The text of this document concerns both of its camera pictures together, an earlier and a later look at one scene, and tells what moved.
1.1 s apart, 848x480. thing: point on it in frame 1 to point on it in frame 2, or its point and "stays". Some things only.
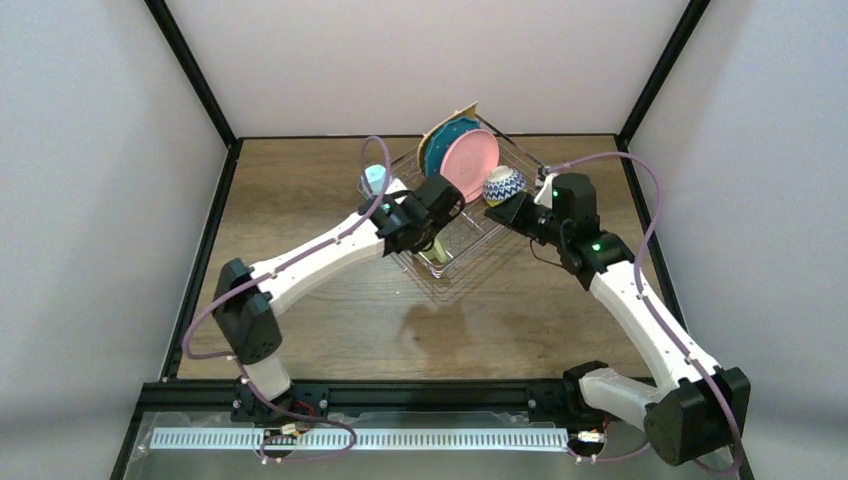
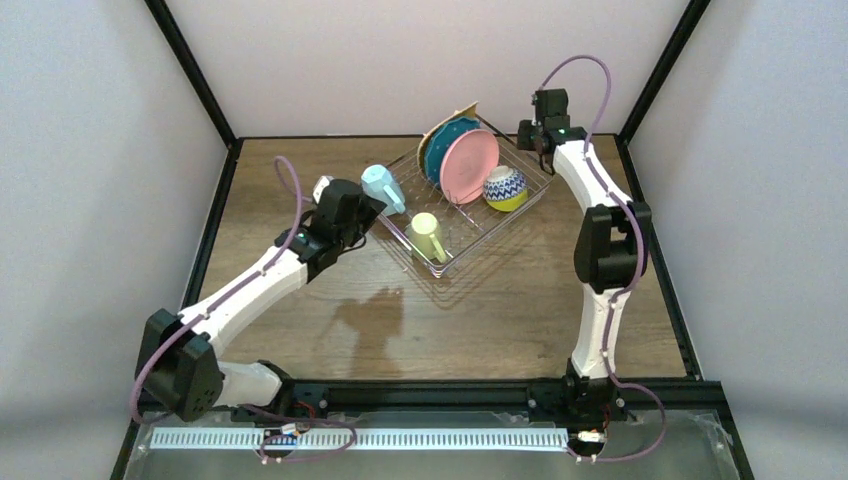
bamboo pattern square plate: (467, 112) stays
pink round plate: (471, 159) stays
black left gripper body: (411, 234) to (366, 216)
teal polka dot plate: (438, 138) stays
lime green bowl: (501, 183) stays
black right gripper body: (515, 214) to (530, 137)
